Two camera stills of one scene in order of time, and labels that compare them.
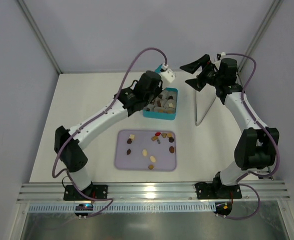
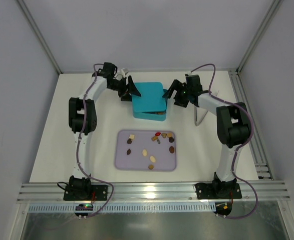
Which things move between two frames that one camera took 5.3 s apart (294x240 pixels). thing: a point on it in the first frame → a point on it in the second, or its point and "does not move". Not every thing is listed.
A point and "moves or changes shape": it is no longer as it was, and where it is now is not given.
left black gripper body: x=154 y=95 → x=125 y=88
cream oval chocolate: x=153 y=159 does not move
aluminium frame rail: x=44 y=192 does not move
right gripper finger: x=192 y=66 → x=175 y=85
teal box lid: x=158 y=70 moves or changes shape
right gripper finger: x=196 y=84 → x=168 y=93
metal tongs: x=196 y=123 does not move
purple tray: x=145 y=150 does not move
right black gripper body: x=203 y=75 → x=178 y=92
